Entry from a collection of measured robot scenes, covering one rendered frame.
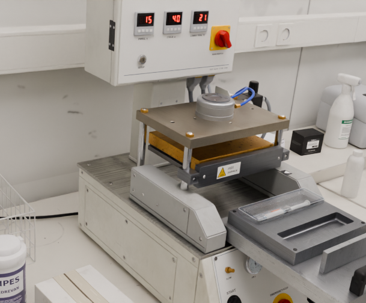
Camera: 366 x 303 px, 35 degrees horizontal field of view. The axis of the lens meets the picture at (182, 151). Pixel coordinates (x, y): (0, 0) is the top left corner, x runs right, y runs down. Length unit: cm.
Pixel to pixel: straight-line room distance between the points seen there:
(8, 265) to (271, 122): 58
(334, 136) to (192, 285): 107
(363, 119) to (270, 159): 88
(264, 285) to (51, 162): 71
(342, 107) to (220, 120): 90
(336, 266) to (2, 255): 59
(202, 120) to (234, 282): 32
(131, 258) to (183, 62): 44
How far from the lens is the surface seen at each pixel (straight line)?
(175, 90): 134
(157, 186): 113
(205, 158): 112
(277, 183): 127
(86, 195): 138
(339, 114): 202
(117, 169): 135
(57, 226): 148
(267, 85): 203
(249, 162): 118
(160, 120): 115
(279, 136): 125
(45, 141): 157
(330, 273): 100
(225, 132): 112
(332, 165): 191
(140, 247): 122
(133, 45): 120
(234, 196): 128
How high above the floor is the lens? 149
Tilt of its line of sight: 22 degrees down
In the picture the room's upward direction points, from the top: 6 degrees clockwise
